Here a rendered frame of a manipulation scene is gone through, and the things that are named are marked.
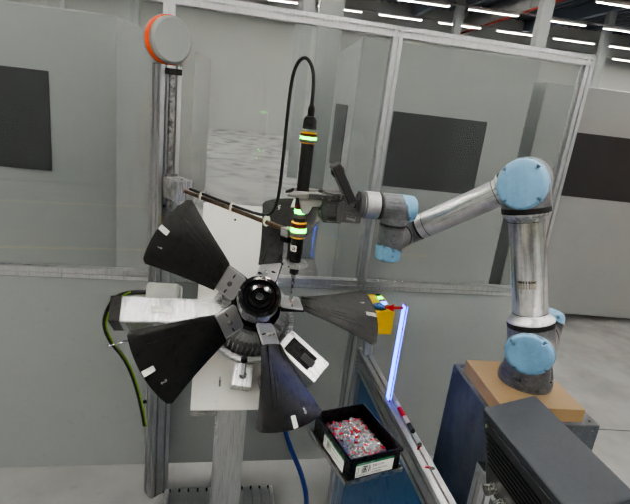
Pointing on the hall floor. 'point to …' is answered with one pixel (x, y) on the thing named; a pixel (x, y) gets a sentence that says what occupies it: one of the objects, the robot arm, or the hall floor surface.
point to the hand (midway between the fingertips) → (291, 190)
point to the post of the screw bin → (334, 489)
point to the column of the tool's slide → (156, 423)
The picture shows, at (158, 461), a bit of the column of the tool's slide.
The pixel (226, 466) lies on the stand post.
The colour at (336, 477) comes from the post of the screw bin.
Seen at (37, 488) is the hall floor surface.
